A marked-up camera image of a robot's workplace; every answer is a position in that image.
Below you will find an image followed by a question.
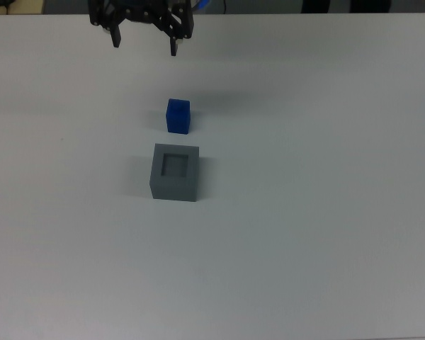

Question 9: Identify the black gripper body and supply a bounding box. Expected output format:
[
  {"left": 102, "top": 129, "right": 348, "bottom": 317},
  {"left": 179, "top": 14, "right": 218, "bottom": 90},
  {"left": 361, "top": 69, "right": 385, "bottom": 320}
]
[{"left": 108, "top": 0, "right": 178, "bottom": 25}]

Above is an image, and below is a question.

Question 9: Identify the blue block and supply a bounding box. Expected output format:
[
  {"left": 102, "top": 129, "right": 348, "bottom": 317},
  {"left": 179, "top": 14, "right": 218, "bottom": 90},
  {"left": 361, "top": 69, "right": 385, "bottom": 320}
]
[{"left": 165, "top": 98, "right": 192, "bottom": 135}]

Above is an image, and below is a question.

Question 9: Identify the grey hollow cuboid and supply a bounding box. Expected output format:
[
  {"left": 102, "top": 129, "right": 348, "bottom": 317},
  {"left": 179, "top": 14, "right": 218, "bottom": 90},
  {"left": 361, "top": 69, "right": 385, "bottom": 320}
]
[{"left": 149, "top": 142, "right": 200, "bottom": 203}]

